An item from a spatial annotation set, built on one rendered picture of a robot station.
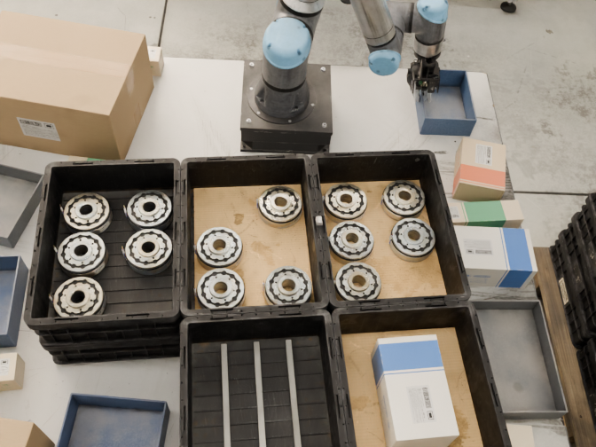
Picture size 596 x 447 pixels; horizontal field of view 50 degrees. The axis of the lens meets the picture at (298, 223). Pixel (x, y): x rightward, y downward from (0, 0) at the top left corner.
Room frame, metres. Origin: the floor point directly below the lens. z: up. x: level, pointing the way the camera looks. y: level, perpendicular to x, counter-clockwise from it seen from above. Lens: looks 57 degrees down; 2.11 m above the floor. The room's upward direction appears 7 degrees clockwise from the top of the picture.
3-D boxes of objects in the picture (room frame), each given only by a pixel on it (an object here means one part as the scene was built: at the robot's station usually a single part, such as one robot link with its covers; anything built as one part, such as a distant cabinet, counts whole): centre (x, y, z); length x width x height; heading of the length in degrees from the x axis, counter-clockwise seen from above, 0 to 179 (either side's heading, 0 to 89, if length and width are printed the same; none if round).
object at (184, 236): (0.74, 0.10, 0.92); 0.40 x 0.30 x 0.02; 11
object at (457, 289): (0.80, -0.19, 0.87); 0.40 x 0.30 x 0.11; 11
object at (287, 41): (1.25, 0.08, 0.97); 0.13 x 0.12 x 0.14; 175
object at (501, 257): (0.85, -0.48, 0.74); 0.20 x 0.12 x 0.09; 95
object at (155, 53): (1.40, 0.58, 0.73); 0.24 x 0.06 x 0.06; 94
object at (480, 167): (1.13, -0.48, 0.74); 0.16 x 0.12 x 0.07; 175
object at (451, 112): (1.38, -0.38, 0.74); 0.20 x 0.15 x 0.07; 6
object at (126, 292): (0.68, 0.39, 0.87); 0.40 x 0.30 x 0.11; 11
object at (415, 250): (0.81, -0.27, 0.86); 0.10 x 0.10 x 0.01
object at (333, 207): (0.89, -0.11, 0.86); 0.10 x 0.10 x 0.01
